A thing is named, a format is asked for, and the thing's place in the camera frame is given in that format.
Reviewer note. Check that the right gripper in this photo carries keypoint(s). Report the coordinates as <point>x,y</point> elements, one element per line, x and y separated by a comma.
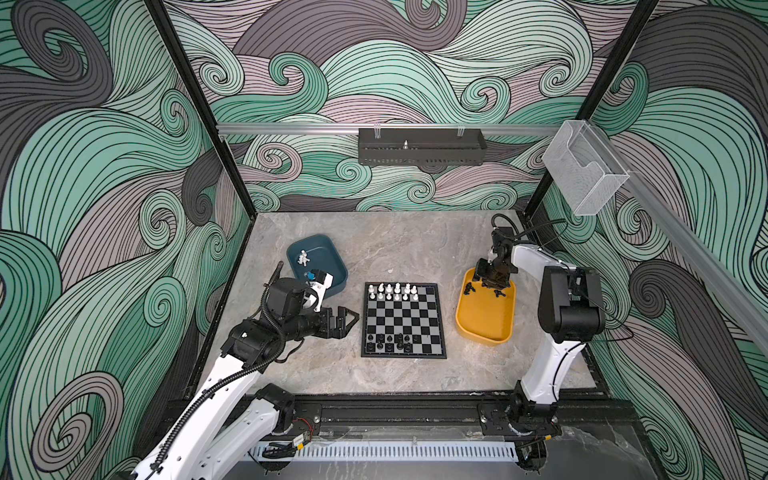
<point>479,273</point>

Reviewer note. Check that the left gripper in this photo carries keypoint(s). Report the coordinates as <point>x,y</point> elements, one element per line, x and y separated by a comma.
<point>340,329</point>

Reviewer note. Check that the black white chessboard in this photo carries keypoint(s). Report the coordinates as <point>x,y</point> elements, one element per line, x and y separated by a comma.
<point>422,320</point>

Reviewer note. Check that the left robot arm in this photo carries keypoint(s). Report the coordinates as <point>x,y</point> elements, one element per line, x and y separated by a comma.
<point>205,442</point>

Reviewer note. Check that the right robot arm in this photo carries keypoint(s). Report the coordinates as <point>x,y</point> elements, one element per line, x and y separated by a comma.
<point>569,308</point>

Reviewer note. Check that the black chess pieces group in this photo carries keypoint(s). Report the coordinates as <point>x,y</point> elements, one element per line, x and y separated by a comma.
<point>386,344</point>

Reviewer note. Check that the white chess pieces group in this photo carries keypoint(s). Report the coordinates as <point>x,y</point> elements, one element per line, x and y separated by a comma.
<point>405,292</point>

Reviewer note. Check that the white pieces in bin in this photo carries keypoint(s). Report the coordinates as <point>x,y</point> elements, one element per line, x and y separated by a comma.
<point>303,258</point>

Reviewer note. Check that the yellow plastic tray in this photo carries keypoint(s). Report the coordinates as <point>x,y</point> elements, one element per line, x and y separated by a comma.
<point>484,315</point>

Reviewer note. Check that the teal plastic bin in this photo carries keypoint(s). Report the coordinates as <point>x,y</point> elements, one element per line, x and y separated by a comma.
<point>324,256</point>

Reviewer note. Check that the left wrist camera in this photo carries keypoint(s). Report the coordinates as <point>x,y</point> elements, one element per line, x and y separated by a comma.
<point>319,283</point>

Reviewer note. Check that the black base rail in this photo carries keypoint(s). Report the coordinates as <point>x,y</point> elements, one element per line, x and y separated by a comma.
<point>490,413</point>

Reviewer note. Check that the clear plastic wall box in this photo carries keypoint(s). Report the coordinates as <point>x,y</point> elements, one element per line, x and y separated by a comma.
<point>585,166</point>

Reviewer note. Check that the black perforated wall shelf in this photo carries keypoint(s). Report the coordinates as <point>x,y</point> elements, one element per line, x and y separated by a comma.
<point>421,148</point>

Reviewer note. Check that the white slotted cable duct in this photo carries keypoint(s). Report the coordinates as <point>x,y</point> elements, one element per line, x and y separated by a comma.
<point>397,451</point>

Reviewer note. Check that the aluminium wall rail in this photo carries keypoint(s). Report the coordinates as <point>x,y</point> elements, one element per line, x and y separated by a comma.
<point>305,128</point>

